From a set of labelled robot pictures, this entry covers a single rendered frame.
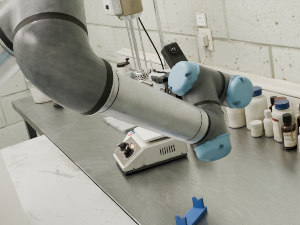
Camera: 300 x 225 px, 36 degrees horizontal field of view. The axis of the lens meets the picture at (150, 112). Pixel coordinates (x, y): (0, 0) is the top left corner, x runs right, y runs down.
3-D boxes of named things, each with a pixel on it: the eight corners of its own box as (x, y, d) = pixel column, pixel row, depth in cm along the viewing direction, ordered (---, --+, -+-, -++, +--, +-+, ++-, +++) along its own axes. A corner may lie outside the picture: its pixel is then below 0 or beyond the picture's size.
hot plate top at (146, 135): (144, 143, 133) (143, 140, 132) (133, 131, 144) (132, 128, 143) (183, 131, 135) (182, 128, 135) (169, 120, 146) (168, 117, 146)
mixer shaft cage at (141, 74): (138, 83, 173) (125, 16, 165) (131, 80, 179) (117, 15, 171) (154, 77, 175) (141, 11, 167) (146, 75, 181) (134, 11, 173)
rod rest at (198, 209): (187, 234, 100) (185, 219, 99) (174, 231, 102) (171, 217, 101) (207, 210, 108) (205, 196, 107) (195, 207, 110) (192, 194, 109)
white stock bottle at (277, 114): (297, 134, 138) (294, 97, 134) (294, 143, 133) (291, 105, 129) (276, 134, 141) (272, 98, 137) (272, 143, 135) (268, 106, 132)
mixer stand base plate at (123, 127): (123, 132, 167) (122, 130, 166) (102, 120, 184) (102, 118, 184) (193, 107, 178) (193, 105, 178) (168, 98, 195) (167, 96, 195)
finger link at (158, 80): (147, 82, 127) (167, 85, 120) (146, 77, 127) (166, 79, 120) (161, 77, 130) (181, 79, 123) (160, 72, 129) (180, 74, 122)
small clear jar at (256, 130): (258, 131, 145) (256, 118, 144) (266, 135, 142) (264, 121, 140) (248, 135, 143) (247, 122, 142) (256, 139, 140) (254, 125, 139)
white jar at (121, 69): (118, 77, 248) (115, 65, 246) (119, 74, 254) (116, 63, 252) (129, 75, 247) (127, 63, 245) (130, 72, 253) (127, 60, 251)
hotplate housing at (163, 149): (125, 176, 133) (119, 151, 130) (114, 160, 145) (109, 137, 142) (196, 154, 138) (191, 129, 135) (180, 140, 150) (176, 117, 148)
